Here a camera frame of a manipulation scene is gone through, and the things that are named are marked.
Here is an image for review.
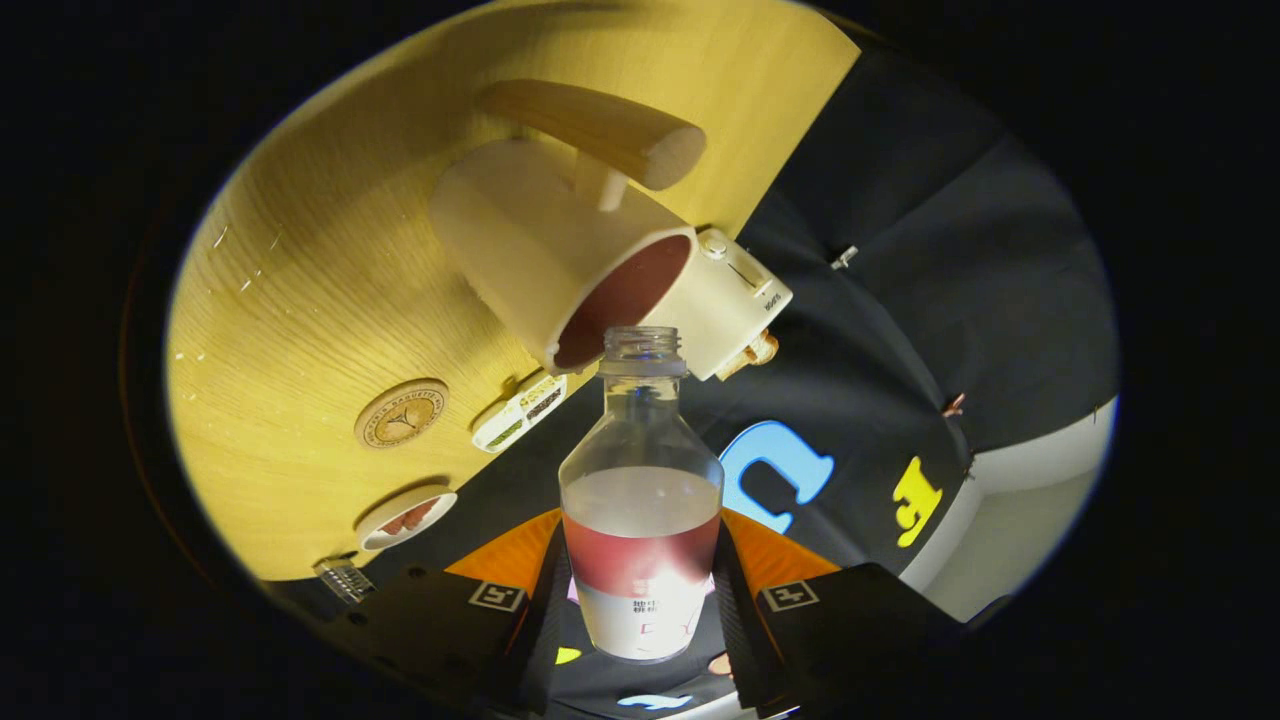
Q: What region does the wooden table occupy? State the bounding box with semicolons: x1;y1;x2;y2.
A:
165;0;861;583

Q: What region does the cream cup with wooden handle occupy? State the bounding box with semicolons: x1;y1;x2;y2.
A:
428;80;707;373

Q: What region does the brown meat piece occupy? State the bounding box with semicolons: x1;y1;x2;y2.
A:
380;498;441;536

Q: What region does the small white rectangular dish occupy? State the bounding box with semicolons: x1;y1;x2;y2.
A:
472;373;569;454

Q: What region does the cream toaster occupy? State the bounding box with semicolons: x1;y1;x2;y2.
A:
650;227;794;382

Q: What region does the round white plate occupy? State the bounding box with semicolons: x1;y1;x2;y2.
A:
355;484;459;552

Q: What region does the clear juice bottle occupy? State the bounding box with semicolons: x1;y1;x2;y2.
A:
558;325;725;664

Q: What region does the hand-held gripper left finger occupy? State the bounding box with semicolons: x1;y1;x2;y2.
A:
320;508;576;716

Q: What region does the metal wire holder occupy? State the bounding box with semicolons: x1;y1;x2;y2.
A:
313;557;376;605

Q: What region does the black backdrop cloth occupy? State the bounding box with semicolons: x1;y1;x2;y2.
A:
265;45;1119;720

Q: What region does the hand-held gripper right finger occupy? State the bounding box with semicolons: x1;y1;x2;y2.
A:
712;505;1011;716

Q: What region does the toast slice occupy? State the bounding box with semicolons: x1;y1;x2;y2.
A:
715;330;781;382

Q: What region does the round wooden coaster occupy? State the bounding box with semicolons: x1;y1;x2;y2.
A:
354;378;450;449

